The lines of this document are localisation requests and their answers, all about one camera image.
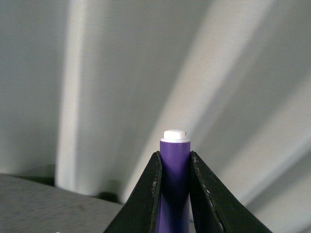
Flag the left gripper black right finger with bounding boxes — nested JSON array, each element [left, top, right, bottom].
[[190, 151, 271, 233]]

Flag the purple marker pen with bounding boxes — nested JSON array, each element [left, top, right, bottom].
[[155, 129, 190, 233]]

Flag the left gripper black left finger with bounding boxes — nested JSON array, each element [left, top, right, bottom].
[[105, 151, 162, 233]]

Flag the white curtain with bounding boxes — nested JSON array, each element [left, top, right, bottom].
[[0, 0, 311, 233]]

